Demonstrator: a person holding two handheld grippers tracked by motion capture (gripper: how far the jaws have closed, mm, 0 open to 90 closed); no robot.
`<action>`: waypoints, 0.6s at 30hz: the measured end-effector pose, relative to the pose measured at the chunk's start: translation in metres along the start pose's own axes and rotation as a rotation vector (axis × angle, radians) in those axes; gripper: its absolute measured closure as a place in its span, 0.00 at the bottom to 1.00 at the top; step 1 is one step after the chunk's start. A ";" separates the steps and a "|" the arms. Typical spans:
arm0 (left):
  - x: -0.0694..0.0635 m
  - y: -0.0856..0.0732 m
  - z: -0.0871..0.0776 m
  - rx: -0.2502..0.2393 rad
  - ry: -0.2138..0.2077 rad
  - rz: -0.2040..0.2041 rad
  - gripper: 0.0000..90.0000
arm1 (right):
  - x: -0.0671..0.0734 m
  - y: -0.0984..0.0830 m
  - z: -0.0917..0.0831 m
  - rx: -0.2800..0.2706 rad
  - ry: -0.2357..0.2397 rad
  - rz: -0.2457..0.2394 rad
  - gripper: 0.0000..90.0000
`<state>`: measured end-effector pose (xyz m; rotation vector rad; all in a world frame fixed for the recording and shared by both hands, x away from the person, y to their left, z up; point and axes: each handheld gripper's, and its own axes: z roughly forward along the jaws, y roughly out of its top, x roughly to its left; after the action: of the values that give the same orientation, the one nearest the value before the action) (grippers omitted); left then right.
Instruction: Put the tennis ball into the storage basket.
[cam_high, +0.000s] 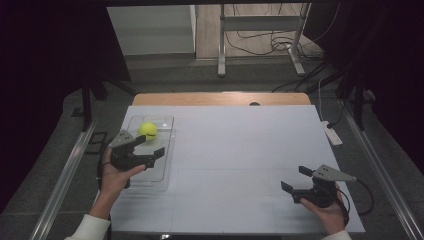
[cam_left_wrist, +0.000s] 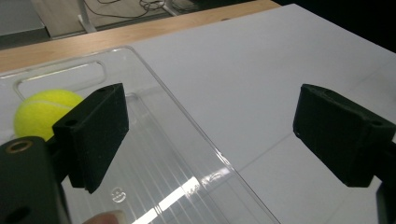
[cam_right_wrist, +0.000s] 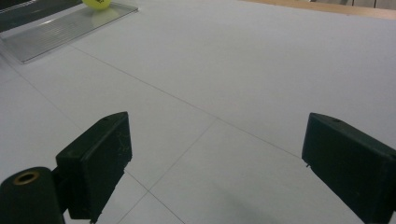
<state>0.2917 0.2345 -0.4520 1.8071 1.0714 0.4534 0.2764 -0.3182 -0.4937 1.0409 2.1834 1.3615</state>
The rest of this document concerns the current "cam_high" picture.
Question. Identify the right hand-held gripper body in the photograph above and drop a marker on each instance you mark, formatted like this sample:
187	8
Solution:
320	193

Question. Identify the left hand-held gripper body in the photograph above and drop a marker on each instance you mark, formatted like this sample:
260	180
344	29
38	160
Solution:
125	156

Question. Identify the yellow tennis ball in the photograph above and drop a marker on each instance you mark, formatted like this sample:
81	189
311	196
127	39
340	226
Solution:
148	130

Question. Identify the clear plastic container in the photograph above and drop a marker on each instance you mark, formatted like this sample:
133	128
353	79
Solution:
156	166

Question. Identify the person's right hand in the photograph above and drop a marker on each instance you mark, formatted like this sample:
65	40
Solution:
330	216

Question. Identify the person's left hand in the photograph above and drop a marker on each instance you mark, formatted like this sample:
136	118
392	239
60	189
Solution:
113	183

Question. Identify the white power strip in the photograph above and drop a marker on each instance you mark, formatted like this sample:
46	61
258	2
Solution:
331	133

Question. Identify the black stand leg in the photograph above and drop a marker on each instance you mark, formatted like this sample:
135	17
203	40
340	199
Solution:
86	103
358	106

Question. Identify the white table cover board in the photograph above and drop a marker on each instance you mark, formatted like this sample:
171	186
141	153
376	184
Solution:
233	140

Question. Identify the white cabinet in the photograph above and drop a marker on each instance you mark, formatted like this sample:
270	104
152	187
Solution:
150	30

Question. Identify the dark curtain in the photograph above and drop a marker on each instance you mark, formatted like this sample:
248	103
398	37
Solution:
393	66
40	83

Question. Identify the black floor frame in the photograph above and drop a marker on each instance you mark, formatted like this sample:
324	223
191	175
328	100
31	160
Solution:
96	142

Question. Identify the aluminium floor rail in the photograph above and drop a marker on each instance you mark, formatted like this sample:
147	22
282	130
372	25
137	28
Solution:
63	180
383	173

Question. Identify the grey metal stand frame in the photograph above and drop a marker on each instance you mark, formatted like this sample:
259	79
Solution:
260	23

